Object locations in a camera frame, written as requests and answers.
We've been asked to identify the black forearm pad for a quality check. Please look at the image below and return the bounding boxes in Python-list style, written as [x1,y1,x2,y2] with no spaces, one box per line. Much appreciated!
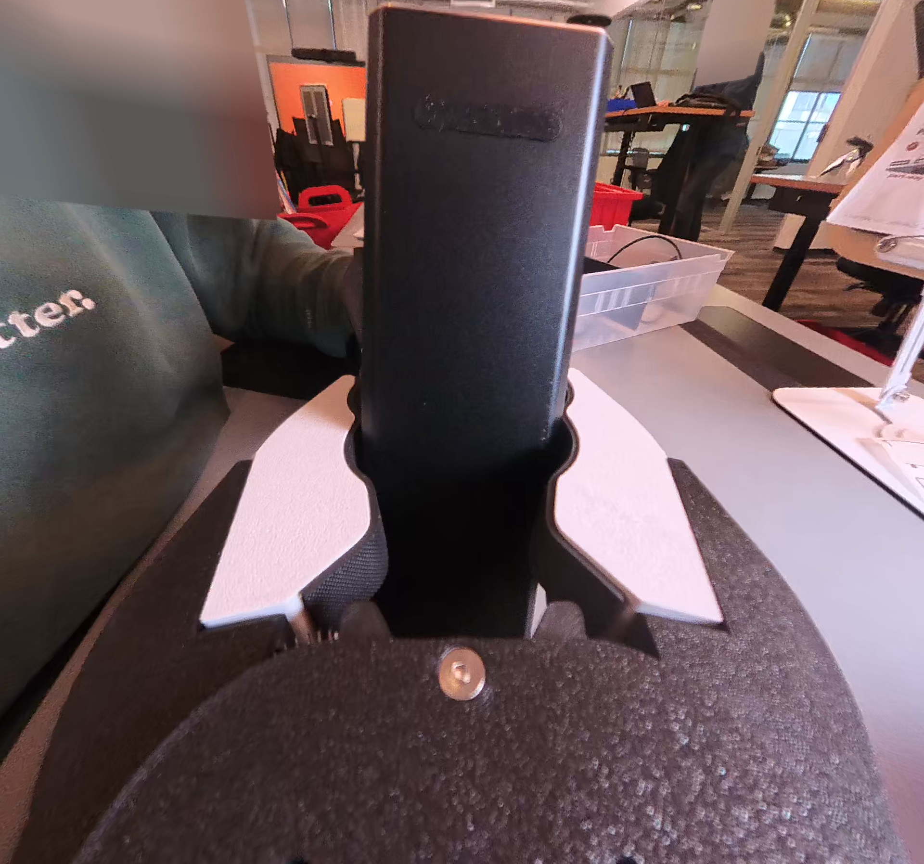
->
[218,337,362,404]

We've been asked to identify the black office chair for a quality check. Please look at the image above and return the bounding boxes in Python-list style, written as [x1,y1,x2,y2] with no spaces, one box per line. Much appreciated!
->
[837,258,924,316]

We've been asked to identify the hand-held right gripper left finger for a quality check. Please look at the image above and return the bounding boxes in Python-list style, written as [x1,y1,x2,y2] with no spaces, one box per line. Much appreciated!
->
[198,375,391,630]

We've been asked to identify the white paper sign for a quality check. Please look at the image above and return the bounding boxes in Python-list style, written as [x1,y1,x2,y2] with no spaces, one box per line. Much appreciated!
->
[825,109,924,238]

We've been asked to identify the white sign stand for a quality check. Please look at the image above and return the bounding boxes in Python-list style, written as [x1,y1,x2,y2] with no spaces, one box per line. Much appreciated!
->
[772,232,924,513]

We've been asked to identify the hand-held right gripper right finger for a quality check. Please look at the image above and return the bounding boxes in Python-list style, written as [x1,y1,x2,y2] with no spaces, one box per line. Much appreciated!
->
[532,369,725,627]

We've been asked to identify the black multi-port usb hub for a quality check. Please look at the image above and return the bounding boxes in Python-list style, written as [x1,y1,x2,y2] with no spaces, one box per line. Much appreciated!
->
[359,3,616,640]

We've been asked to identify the red storage bin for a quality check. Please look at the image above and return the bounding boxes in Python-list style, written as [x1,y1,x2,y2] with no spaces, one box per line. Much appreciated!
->
[592,181,645,231]

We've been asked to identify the person's left forearm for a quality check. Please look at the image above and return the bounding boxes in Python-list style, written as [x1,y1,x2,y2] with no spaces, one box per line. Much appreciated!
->
[148,210,363,361]

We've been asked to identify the orange wall panel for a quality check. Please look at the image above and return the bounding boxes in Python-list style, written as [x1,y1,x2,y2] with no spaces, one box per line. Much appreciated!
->
[266,57,369,150]

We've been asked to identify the wooden top standing desk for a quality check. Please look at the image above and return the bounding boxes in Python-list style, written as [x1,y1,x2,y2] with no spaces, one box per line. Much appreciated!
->
[605,104,755,243]

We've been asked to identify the red tote with handle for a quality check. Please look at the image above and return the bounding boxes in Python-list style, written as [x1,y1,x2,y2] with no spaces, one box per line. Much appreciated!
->
[278,185,363,251]

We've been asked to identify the black folded panels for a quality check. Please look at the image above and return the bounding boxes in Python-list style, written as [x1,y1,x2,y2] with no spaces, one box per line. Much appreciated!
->
[273,124,363,193]

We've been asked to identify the clear plastic bin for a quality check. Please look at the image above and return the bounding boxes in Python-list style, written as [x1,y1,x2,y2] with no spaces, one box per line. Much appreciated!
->
[574,223,736,354]

